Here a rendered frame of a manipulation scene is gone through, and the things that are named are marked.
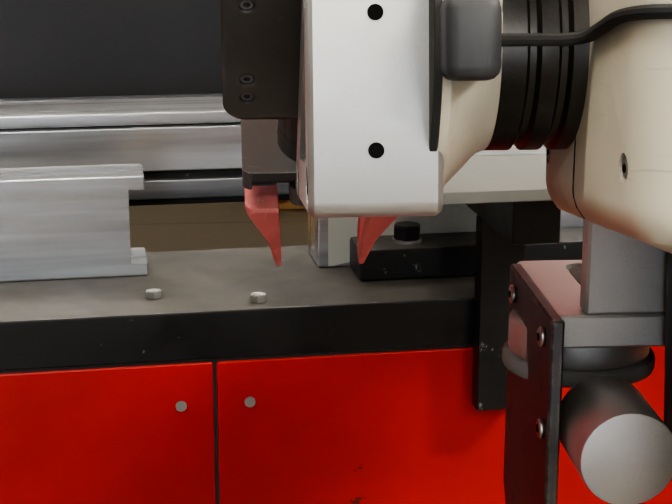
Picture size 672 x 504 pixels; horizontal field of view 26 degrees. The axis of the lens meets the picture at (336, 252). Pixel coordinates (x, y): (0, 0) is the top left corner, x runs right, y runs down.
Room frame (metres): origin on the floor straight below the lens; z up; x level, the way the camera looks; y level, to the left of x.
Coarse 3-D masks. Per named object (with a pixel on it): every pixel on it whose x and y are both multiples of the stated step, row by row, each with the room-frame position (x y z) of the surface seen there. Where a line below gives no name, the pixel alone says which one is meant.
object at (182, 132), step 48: (96, 96) 1.68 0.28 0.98; (144, 96) 1.68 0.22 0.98; (192, 96) 1.68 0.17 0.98; (0, 144) 1.54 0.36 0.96; (48, 144) 1.54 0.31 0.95; (96, 144) 1.55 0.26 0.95; (144, 144) 1.56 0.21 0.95; (192, 144) 1.57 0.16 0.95; (240, 144) 1.58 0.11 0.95; (144, 192) 1.56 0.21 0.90; (192, 192) 1.57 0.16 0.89; (240, 192) 1.58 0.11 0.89; (288, 192) 1.59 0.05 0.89
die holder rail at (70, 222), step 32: (0, 192) 1.28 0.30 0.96; (32, 192) 1.29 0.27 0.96; (64, 192) 1.29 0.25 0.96; (96, 192) 1.30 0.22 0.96; (0, 224) 1.28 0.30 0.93; (32, 224) 1.28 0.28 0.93; (64, 224) 1.29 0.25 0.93; (96, 224) 1.29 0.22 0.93; (128, 224) 1.30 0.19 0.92; (0, 256) 1.28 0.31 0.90; (32, 256) 1.28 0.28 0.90; (64, 256) 1.29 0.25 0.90; (96, 256) 1.29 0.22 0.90; (128, 256) 1.30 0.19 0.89
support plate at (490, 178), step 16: (480, 160) 1.22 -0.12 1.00; (496, 160) 1.22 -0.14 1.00; (512, 160) 1.22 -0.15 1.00; (528, 160) 1.22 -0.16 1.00; (544, 160) 1.22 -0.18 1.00; (464, 176) 1.15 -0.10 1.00; (480, 176) 1.15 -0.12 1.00; (496, 176) 1.15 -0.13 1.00; (512, 176) 1.15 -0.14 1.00; (528, 176) 1.15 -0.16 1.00; (544, 176) 1.15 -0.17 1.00; (448, 192) 1.10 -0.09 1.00; (464, 192) 1.10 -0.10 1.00; (480, 192) 1.10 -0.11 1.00; (496, 192) 1.10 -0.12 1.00; (512, 192) 1.10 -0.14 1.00; (528, 192) 1.11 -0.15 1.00; (544, 192) 1.11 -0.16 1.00
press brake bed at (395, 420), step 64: (0, 384) 1.16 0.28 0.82; (64, 384) 1.17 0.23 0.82; (128, 384) 1.18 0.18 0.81; (192, 384) 1.19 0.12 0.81; (256, 384) 1.20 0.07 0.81; (320, 384) 1.21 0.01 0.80; (384, 384) 1.22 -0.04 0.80; (448, 384) 1.23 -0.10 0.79; (640, 384) 1.26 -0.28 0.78; (0, 448) 1.16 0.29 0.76; (64, 448) 1.17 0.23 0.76; (128, 448) 1.18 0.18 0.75; (192, 448) 1.19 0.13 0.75; (256, 448) 1.20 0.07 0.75; (320, 448) 1.21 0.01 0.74; (384, 448) 1.22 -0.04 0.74; (448, 448) 1.23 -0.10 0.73
